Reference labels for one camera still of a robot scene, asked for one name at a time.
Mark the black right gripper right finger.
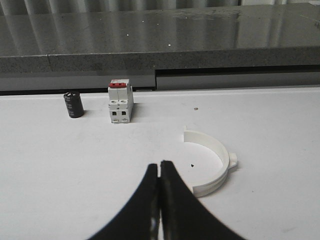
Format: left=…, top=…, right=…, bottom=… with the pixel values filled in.
left=160, top=160, right=243, bottom=240

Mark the white half pipe clamp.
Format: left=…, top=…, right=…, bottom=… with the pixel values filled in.
left=183, top=125, right=239, bottom=199

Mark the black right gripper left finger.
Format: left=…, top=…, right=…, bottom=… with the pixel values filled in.
left=90, top=163, right=160, bottom=240

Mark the grey stone counter ledge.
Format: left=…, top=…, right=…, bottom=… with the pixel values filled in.
left=0, top=0, right=320, bottom=95

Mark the black cylindrical capacitor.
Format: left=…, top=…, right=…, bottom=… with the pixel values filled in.
left=63, top=91, right=85, bottom=118

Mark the white circuit breaker red switch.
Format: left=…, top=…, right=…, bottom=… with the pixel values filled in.
left=108, top=79, right=134, bottom=124

